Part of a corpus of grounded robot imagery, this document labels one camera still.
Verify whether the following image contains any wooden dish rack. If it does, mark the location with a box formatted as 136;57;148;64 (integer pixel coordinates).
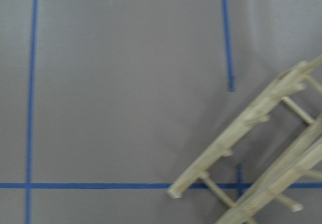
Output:
167;57;321;223

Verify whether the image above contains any horizontal blue tape strip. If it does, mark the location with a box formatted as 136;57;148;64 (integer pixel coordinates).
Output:
1;182;321;190

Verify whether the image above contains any vertical blue tape strip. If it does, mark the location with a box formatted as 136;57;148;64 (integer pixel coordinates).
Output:
221;0;244;197
25;0;38;223

